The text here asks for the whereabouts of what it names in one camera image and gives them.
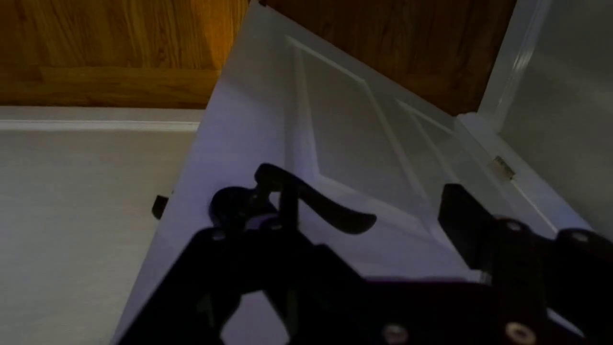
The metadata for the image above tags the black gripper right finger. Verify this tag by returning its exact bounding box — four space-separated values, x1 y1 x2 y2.
439 182 613 345

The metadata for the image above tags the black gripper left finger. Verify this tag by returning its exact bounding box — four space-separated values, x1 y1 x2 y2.
117 182 368 345

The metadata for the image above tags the white panelled door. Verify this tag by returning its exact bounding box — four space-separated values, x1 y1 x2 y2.
111 0 592 345

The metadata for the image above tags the metal door hinge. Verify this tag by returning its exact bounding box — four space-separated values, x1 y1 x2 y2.
494 155 517 182

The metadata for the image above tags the black door latch bolt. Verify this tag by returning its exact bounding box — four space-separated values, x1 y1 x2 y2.
150 193 171 220

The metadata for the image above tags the white baseboard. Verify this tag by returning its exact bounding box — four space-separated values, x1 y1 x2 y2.
0 103 207 134

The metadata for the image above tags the black lever door handle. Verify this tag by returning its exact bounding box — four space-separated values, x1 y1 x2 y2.
209 161 379 238

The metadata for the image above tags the white door frame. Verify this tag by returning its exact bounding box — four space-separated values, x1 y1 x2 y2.
456 0 613 238

